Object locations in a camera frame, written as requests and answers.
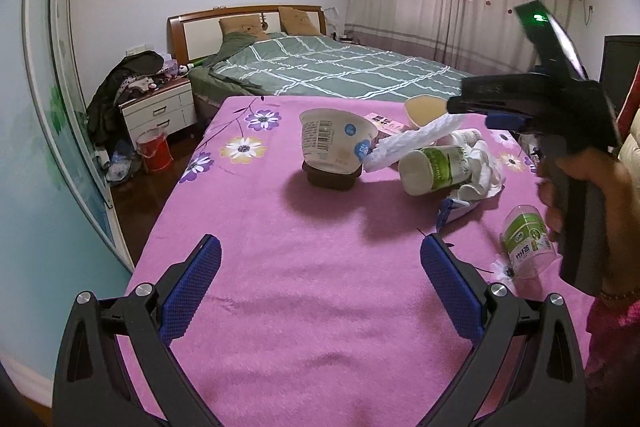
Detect crumpled white tissue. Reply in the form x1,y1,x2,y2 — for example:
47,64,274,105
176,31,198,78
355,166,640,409
452,139,506,202

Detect gold bead bracelet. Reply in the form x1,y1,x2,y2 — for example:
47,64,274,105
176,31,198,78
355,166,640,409
600,288,640,302

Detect clear jar green label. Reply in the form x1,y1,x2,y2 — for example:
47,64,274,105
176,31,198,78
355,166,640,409
501,204,557,280

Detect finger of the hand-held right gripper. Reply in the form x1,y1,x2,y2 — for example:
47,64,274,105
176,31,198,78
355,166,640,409
447,76,540,116
486,113,532,131

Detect white pleated paper liner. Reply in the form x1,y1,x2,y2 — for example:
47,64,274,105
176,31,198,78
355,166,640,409
362,112,468,172

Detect white bottle green label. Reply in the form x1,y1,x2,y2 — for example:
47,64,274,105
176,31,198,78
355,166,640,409
398,146,476,196

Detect cream padded chair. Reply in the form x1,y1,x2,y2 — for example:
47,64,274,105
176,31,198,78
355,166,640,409
620,109,640,165

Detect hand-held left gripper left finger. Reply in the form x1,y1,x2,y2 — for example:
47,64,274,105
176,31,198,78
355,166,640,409
52,234,223,427

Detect white nightstand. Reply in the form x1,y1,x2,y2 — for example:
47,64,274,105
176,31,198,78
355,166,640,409
119,79,198,148

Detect black television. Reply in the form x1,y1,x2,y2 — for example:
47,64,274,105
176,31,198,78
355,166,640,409
600,36,640,108

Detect red bucket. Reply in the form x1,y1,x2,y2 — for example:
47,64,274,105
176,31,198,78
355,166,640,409
136,128,174,174

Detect pink strawberry milk carton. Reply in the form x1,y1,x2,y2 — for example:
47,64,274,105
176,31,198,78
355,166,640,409
364,112,408,142

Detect plastic bags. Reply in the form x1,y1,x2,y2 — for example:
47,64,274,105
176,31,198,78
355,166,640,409
102,139,146,185

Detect green plaid quilt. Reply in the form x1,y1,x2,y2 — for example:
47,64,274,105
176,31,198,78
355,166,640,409
192,32,476,105

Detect pile of dark clothes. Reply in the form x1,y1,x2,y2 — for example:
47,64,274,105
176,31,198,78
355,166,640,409
86,51,173,148

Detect white dotted paper cup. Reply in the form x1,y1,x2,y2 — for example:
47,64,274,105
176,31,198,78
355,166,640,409
404,94,451,130

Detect pink patterned cloth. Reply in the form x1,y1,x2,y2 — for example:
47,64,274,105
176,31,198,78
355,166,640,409
150,59,193,88

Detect wooden bed headboard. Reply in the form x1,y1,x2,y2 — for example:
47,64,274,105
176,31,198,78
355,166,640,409
166,5,327,62

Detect white yogurt cup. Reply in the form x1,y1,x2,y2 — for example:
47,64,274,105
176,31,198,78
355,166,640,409
299,108,378,170

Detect person's right hand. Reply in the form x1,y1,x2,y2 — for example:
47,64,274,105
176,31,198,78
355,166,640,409
537,151,640,298

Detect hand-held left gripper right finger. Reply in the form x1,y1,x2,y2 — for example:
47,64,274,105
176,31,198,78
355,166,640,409
420,233,588,427

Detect blue and white wrapper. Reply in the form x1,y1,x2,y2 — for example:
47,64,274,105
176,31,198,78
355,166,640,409
436,194,481,233

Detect brown pillow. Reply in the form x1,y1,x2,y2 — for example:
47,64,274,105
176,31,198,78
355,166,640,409
278,7,321,35
219,15,271,40

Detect painted wardrobe sliding door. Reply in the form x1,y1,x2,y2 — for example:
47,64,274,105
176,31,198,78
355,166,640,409
0,0,136,273

